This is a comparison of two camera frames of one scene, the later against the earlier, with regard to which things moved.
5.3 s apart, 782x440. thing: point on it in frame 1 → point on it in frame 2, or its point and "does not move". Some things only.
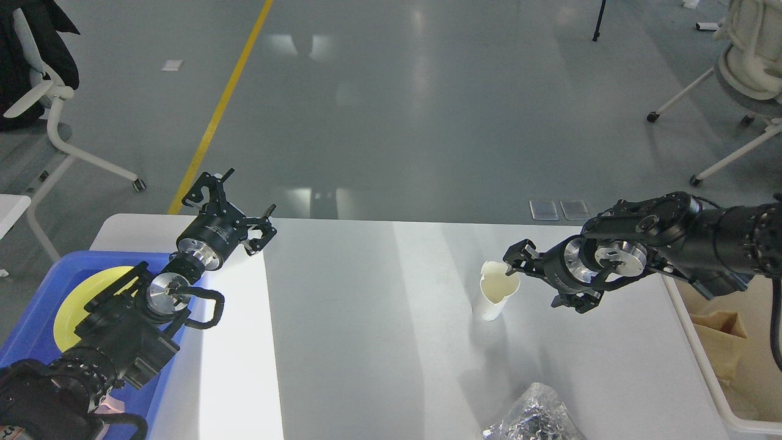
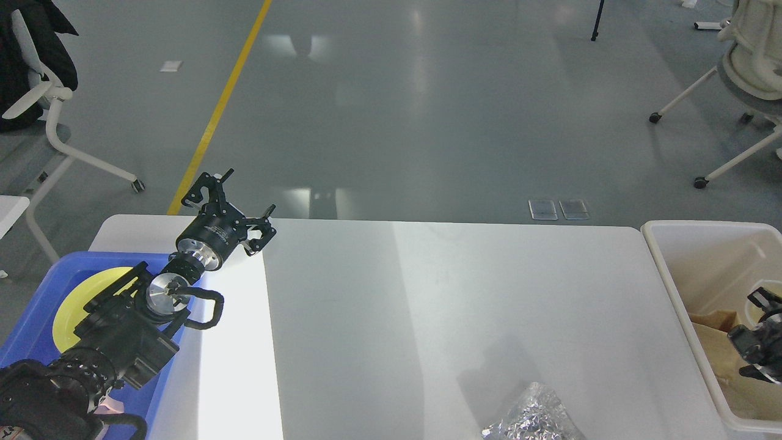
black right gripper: [570, 265] → [762, 345]
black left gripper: [219, 227] does not move
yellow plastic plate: [71, 311] does not move
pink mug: [110, 405] does not move
